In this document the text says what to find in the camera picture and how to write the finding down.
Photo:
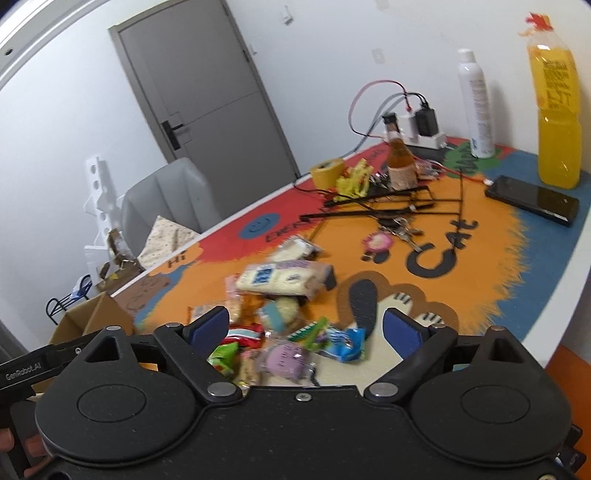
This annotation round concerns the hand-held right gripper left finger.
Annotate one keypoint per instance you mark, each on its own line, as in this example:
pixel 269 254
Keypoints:
pixel 210 328

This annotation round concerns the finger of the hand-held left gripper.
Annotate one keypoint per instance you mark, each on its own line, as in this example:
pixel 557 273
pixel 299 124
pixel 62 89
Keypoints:
pixel 64 353

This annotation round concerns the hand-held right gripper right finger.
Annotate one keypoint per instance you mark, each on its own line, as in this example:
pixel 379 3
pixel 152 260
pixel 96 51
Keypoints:
pixel 402 331

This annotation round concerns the cardboard box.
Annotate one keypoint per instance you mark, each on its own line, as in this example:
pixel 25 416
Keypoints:
pixel 104 318

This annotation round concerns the pile of mixed snacks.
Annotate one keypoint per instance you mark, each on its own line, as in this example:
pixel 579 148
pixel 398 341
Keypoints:
pixel 286 355

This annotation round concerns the white blue-label snack packet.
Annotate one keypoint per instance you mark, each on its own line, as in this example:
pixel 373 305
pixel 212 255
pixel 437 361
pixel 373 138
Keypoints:
pixel 281 279

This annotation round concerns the person's left hand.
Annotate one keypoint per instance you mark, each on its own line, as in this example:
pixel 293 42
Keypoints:
pixel 32 448

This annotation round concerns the bunch of keys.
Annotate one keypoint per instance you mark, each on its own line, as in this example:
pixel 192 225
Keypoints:
pixel 401 233

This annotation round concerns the patterned beige cushion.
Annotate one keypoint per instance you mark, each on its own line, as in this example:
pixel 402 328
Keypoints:
pixel 168 237

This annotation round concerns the brown plastic-wrapped bundle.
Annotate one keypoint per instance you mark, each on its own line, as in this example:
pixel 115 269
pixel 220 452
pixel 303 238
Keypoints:
pixel 121 258

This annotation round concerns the colourful printed table mat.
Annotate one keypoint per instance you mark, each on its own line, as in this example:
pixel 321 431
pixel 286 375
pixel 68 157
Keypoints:
pixel 489 263

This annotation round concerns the clear cracker packet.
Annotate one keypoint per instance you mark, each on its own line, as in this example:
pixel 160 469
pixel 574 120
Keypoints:
pixel 295 249

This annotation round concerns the grey chair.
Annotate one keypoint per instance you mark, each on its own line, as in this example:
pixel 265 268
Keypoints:
pixel 175 194

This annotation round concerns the yellow snack packet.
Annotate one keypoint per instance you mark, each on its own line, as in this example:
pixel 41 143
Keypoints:
pixel 353 180

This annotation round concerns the white foam rack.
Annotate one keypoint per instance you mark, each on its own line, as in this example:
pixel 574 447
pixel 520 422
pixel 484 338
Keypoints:
pixel 99 194

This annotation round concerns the brown glass bottle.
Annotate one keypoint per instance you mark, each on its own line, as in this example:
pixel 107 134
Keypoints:
pixel 399 166

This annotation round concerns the yellow tape roll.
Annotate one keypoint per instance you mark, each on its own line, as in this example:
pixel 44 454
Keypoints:
pixel 325 174

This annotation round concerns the black phone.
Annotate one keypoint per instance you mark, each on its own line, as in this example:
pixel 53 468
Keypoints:
pixel 531 198

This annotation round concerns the white power strip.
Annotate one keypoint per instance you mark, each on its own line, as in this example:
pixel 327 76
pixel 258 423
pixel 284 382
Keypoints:
pixel 431 138

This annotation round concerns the black charger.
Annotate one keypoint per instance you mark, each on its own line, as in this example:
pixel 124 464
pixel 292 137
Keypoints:
pixel 426 121

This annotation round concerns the white spray bottle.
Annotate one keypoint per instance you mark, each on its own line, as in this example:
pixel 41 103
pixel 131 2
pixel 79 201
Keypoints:
pixel 475 106

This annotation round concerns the grey door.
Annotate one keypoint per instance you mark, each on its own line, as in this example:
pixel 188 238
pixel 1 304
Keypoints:
pixel 207 78

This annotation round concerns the orange juice bottle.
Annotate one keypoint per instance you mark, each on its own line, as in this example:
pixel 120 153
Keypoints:
pixel 556 134

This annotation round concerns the white wall plate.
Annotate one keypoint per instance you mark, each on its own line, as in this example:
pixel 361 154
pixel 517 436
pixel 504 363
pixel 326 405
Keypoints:
pixel 379 56

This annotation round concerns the white wall hook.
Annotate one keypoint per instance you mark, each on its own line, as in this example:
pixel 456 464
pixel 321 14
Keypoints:
pixel 288 14

